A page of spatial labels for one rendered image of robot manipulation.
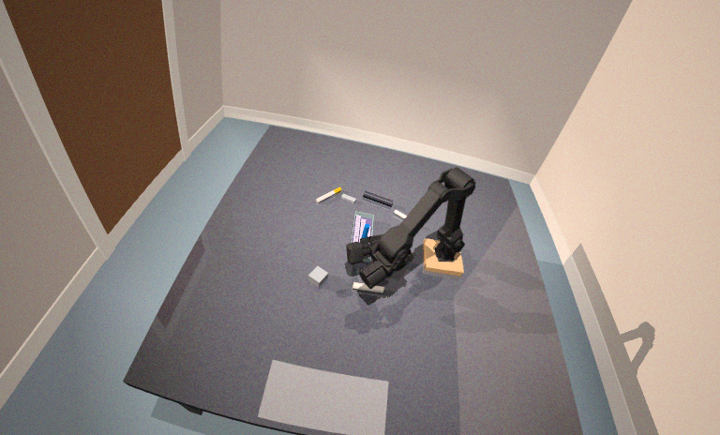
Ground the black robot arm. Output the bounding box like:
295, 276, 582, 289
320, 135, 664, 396
359, 168, 475, 289

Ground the keyboard with white letter keys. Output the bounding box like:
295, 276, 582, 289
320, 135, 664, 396
351, 211, 374, 263

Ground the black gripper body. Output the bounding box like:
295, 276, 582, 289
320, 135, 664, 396
346, 240, 379, 264

